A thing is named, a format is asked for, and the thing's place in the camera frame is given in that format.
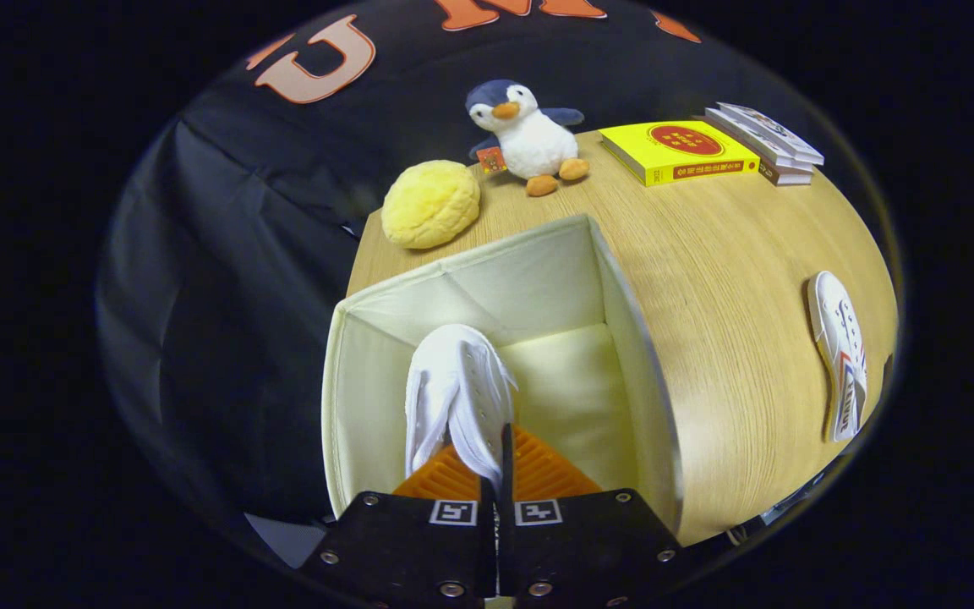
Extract black backdrop cloth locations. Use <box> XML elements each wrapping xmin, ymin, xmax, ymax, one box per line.
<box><xmin>98</xmin><ymin>0</ymin><xmax>843</xmax><ymax>542</ymax></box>

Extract penguin plush toy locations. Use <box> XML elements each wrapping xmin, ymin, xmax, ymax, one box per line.
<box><xmin>464</xmin><ymin>80</ymin><xmax>591</xmax><ymax>198</ymax></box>

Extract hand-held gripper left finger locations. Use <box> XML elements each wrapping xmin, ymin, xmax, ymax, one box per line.
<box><xmin>297</xmin><ymin>444</ymin><xmax>498</xmax><ymax>609</ymax></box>

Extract yellow book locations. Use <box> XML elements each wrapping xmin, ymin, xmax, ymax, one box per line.
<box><xmin>599</xmin><ymin>121</ymin><xmax>761</xmax><ymax>187</ymax></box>

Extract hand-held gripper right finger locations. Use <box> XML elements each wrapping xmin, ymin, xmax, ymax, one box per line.
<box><xmin>498</xmin><ymin>422</ymin><xmax>695</xmax><ymax>609</ymax></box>

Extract beige fabric storage box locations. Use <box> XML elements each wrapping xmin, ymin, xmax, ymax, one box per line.
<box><xmin>320</xmin><ymin>214</ymin><xmax>685</xmax><ymax>546</ymax></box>

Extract yellow round bun plush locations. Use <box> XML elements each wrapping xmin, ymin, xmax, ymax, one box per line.
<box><xmin>381</xmin><ymin>160</ymin><xmax>482</xmax><ymax>250</ymax></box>

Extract white floral book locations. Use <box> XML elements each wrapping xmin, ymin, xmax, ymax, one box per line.
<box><xmin>704</xmin><ymin>107</ymin><xmax>816</xmax><ymax>174</ymax></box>
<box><xmin>717</xmin><ymin>102</ymin><xmax>824</xmax><ymax>166</ymax></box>

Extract white canvas shoe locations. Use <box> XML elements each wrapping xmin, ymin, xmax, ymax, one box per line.
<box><xmin>807</xmin><ymin>271</ymin><xmax>868</xmax><ymax>443</ymax></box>
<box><xmin>404</xmin><ymin>324</ymin><xmax>519</xmax><ymax>491</ymax></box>

